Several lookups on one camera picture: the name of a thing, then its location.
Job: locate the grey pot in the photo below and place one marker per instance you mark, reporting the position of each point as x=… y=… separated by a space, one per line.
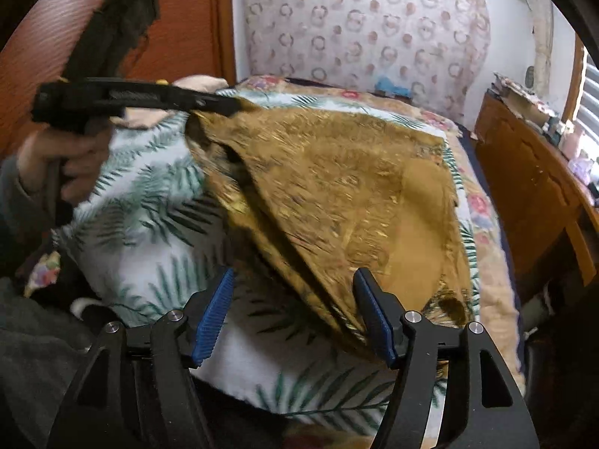
x=536 y=313

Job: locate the floral bed blanket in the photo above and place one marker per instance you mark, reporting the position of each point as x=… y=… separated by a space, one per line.
x=496 y=285

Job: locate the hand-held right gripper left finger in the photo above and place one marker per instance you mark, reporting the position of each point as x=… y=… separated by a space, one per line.
x=215 y=318

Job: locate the person's grey clothing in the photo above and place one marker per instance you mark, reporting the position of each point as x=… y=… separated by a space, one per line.
x=32 y=360

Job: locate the dark blue mattress sheet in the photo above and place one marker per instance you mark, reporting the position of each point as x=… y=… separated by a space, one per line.
x=507 y=252

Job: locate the mustard gold printed garment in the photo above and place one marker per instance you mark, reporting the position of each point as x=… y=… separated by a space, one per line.
x=327 y=187

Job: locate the pink container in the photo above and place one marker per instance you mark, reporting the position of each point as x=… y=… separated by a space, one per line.
x=573 y=142

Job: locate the cardboard box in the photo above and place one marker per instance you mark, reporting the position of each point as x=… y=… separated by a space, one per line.
x=524 y=105

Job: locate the beige hanging curtain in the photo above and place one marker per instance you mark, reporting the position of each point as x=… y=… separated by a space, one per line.
x=543 y=37

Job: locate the palm leaf print blanket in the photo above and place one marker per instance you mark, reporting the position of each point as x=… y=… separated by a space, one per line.
x=140 y=224

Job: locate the wooden cabinet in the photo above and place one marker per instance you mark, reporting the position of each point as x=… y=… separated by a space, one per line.
x=524 y=173

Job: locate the person's left hand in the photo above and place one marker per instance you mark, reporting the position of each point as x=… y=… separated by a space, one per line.
x=79 y=149

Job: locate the blue object by bed head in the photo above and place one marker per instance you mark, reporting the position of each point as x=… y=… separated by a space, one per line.
x=393 y=86

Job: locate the person's left forearm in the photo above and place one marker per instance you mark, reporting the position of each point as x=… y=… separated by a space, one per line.
x=18 y=224

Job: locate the louvred window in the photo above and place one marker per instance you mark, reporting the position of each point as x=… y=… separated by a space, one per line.
x=590 y=98

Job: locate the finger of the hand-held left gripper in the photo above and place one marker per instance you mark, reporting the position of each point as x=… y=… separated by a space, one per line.
x=220 y=104

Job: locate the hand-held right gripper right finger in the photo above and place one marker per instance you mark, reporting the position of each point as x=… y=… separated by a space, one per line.
x=374 y=318

